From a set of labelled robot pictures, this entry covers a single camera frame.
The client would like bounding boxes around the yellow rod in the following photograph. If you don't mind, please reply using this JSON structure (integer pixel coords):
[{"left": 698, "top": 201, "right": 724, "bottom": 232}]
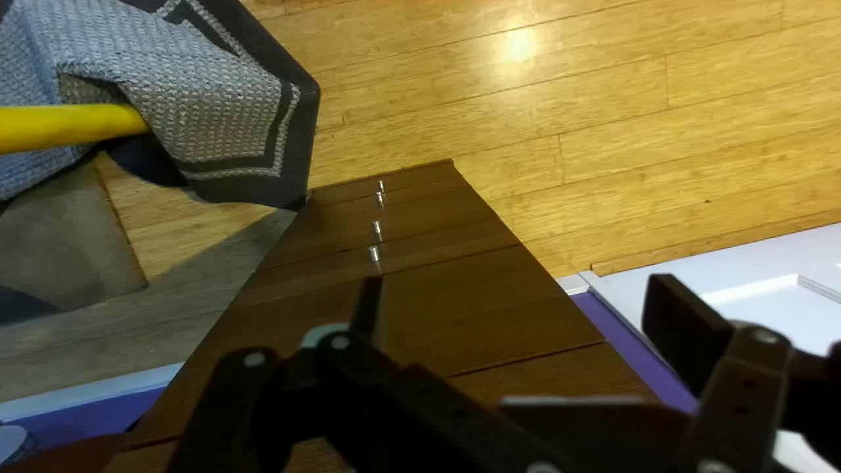
[{"left": 0, "top": 103, "right": 151, "bottom": 156}]

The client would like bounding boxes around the white panelled door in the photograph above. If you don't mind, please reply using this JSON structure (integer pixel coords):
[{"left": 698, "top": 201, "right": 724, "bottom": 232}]
[{"left": 578, "top": 223, "right": 841, "bottom": 473}]

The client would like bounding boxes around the brown wooden drawer chest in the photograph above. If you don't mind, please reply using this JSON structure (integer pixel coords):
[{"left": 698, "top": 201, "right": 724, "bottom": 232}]
[{"left": 0, "top": 159, "right": 659, "bottom": 473}]

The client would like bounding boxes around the brown wooden drawer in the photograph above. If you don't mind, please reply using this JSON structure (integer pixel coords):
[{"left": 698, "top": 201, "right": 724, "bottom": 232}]
[
  {"left": 227, "top": 243, "right": 606, "bottom": 395},
  {"left": 253, "top": 212, "right": 523, "bottom": 282}
]

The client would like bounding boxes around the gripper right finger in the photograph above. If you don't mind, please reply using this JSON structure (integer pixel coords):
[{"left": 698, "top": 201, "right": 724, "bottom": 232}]
[{"left": 641, "top": 273, "right": 841, "bottom": 473}]

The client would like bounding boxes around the grey woven rug dark border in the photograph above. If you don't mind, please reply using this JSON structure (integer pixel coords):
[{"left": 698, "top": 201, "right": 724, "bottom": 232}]
[{"left": 0, "top": 0, "right": 321, "bottom": 212}]

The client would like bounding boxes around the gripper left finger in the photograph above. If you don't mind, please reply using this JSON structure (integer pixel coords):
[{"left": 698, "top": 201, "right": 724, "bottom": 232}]
[{"left": 166, "top": 275, "right": 567, "bottom": 473}]

